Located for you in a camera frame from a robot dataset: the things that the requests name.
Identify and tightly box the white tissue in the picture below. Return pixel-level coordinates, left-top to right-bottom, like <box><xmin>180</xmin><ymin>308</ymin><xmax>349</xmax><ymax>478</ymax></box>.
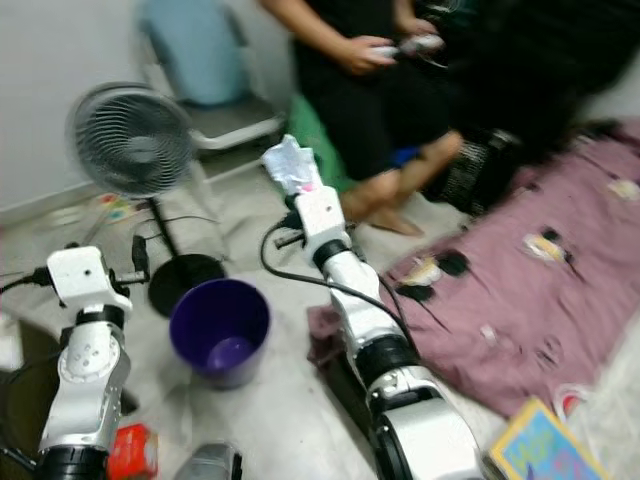
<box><xmin>260</xmin><ymin>135</ymin><xmax>323</xmax><ymax>196</ymax></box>

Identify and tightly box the white handheld controller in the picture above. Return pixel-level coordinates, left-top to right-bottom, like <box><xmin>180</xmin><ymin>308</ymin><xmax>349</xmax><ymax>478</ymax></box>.
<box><xmin>400</xmin><ymin>35</ymin><xmax>446</xmax><ymax>56</ymax></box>
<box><xmin>370</xmin><ymin>42</ymin><xmax>403</xmax><ymax>61</ymax></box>

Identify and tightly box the colourful children's board book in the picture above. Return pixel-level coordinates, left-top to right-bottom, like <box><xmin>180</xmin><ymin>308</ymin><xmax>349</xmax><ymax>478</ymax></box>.
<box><xmin>490</xmin><ymin>397</ymin><xmax>611</xmax><ymax>480</ymax></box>

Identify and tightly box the person's right hand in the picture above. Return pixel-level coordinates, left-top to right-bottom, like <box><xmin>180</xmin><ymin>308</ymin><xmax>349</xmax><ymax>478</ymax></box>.
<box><xmin>335</xmin><ymin>35</ymin><xmax>396</xmax><ymax>79</ymax></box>

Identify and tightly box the person's left hand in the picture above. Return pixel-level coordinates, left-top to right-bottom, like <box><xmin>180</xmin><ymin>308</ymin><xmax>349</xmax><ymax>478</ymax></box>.
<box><xmin>395</xmin><ymin>12</ymin><xmax>439</xmax><ymax>46</ymax></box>

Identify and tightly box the white power strip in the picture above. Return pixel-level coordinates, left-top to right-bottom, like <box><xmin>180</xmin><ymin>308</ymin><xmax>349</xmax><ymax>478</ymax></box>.
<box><xmin>95</xmin><ymin>193</ymin><xmax>151</xmax><ymax>219</ymax></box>

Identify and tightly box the purple plastic bin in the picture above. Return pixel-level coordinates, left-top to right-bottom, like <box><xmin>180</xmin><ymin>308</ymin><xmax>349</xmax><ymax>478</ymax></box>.
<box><xmin>168</xmin><ymin>278</ymin><xmax>273</xmax><ymax>391</ymax></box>

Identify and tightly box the green plastic stool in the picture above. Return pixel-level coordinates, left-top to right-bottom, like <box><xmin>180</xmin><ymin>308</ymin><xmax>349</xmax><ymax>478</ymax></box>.
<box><xmin>285</xmin><ymin>95</ymin><xmax>346</xmax><ymax>191</ymax></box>

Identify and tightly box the grey chair with blue back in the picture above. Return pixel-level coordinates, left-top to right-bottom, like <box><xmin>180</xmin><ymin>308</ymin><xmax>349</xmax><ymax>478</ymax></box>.
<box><xmin>135</xmin><ymin>0</ymin><xmax>289</xmax><ymax>186</ymax></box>

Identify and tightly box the person in black clothes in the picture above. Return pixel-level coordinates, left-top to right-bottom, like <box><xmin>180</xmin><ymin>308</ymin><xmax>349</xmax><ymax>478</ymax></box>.
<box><xmin>260</xmin><ymin>0</ymin><xmax>466</xmax><ymax>239</ymax></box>

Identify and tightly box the white paper scrap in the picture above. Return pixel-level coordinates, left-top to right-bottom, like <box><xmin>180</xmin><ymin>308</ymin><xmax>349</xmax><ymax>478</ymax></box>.
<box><xmin>0</xmin><ymin>330</ymin><xmax>23</xmax><ymax>371</ymax></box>

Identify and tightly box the red snack packet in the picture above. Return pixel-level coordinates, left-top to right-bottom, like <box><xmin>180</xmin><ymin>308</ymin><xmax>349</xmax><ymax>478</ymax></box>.
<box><xmin>108</xmin><ymin>425</ymin><xmax>159</xmax><ymax>479</ymax></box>

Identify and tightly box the dark brown cloth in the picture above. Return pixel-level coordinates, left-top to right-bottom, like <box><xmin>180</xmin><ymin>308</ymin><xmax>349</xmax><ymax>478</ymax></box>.
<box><xmin>0</xmin><ymin>320</ymin><xmax>61</xmax><ymax>480</ymax></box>

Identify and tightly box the black striped bag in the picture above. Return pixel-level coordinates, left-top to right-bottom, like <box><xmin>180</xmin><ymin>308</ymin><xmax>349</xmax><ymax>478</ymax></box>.
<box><xmin>425</xmin><ymin>130</ymin><xmax>521</xmax><ymax>216</ymax></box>

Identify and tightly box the pink cartoon print blanket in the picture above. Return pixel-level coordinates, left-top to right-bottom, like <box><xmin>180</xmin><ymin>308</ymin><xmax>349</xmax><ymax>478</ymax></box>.
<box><xmin>305</xmin><ymin>130</ymin><xmax>640</xmax><ymax>421</ymax></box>

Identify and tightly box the large black bag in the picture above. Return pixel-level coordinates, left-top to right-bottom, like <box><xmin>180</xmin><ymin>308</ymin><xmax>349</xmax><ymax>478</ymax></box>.
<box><xmin>435</xmin><ymin>0</ymin><xmax>640</xmax><ymax>151</ymax></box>

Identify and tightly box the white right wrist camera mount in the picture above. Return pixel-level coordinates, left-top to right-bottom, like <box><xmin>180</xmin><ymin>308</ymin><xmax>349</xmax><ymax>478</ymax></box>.
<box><xmin>300</xmin><ymin>186</ymin><xmax>349</xmax><ymax>244</ymax></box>

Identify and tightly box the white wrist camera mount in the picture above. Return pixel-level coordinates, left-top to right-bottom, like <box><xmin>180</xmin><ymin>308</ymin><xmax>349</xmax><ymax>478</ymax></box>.
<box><xmin>300</xmin><ymin>186</ymin><xmax>349</xmax><ymax>244</ymax></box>
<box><xmin>46</xmin><ymin>246</ymin><xmax>116</xmax><ymax>307</ymax></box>

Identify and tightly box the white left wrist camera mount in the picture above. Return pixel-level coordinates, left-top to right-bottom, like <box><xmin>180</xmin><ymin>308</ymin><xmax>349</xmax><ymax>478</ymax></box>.
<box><xmin>46</xmin><ymin>246</ymin><xmax>116</xmax><ymax>307</ymax></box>

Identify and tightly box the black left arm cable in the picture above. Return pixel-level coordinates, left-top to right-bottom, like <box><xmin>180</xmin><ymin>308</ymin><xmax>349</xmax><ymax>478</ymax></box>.
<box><xmin>0</xmin><ymin>350</ymin><xmax>56</xmax><ymax>401</ymax></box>
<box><xmin>0</xmin><ymin>268</ymin><xmax>53</xmax><ymax>296</ymax></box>

